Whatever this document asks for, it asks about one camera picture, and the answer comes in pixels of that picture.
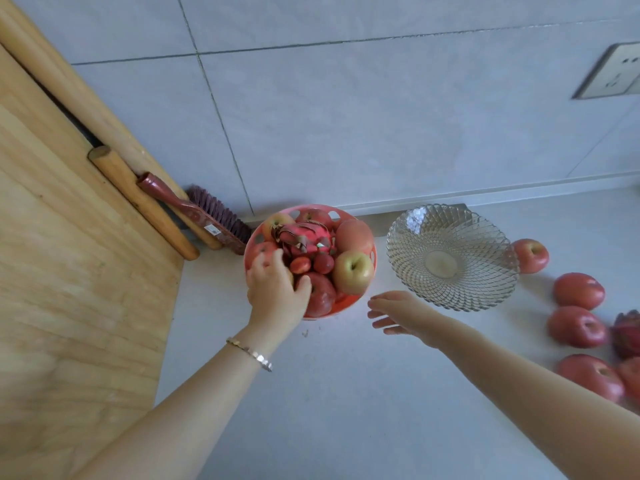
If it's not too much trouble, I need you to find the person's right hand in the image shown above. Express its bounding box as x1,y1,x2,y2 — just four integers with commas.
366,290,459,351

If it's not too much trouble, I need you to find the person's left hand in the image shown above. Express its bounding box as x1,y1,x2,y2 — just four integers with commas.
245,248,313,357

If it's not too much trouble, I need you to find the large dark red apple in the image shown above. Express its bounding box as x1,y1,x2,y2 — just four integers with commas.
295,272,337,319

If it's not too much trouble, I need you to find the clear glass fruit bowl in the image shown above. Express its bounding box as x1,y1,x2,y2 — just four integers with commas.
385,203,521,313

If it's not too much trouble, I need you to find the pink perforated plastic bowl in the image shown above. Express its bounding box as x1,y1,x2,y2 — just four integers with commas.
243,203,379,321

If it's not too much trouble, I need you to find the pink dragon fruit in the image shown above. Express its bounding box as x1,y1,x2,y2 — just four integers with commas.
612,309,640,361
272,220,335,259

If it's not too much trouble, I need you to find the yellow green apple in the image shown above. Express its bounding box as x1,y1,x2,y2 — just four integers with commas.
331,250,376,295

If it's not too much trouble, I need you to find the person's left forearm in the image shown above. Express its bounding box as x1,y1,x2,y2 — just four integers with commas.
69,339,273,480

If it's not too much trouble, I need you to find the person's right forearm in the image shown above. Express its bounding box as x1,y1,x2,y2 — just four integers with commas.
439,319,640,480

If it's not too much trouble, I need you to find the grey metal bar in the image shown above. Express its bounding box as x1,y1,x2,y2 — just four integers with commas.
372,203,472,237

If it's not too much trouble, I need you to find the short wooden rolling pin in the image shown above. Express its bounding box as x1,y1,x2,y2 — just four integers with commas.
87,145,201,261

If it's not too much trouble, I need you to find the large wooden cutting board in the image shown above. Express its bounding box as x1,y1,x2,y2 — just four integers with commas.
0,42,185,480

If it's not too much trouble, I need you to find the silver bracelet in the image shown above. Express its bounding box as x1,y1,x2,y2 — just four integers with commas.
225,336,274,373

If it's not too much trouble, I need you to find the red handled cleaning brush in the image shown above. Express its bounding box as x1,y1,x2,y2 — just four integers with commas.
136,172,253,257

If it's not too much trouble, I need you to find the white wall socket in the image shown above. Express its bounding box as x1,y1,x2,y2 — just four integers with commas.
571,42,640,101

